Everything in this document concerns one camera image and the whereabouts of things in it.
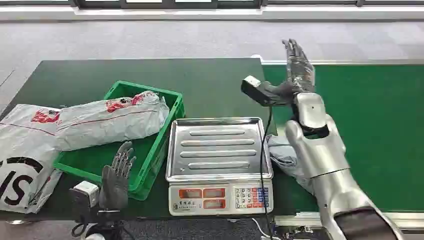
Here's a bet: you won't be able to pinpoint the green plastic crate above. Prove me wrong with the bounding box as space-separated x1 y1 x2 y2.
53 80 186 202

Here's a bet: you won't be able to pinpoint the green conveyor belt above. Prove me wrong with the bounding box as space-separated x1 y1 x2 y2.
261 64 424 214

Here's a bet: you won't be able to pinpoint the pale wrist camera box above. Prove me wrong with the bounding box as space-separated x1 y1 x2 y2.
243 75 263 89
73 180 101 209

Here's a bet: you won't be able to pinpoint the grey parcel bag red print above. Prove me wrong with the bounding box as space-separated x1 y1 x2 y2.
54 90 171 153

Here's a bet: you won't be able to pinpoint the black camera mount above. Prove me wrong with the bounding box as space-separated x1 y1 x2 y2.
68 188 100 225
240 79 294 108

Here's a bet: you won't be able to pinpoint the small plain grey parcel bag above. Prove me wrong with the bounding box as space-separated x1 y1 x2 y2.
266 133 316 196

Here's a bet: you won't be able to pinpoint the steel electronic weighing scale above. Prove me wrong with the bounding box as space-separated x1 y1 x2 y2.
165 116 275 218

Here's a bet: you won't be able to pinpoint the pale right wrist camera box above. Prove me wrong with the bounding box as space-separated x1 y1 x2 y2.
243 75 263 89

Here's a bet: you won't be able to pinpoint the black hanging cable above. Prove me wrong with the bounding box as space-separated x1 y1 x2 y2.
259 105 275 240

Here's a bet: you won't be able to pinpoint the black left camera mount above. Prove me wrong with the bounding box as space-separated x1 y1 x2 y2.
68 188 100 225

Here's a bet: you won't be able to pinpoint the white cable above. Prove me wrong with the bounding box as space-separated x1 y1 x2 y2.
251 217 277 240

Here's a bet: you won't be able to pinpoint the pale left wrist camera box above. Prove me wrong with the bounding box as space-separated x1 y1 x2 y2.
73 180 101 209

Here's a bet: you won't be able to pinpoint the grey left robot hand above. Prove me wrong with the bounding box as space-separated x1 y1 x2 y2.
98 141 137 212

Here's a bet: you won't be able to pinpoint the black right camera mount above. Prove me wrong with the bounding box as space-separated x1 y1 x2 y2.
240 79 294 108

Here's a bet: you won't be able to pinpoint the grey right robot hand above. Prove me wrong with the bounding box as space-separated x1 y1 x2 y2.
275 38 317 100

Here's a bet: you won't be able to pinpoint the large grey parcel black letters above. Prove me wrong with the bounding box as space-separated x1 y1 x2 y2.
0 103 64 215

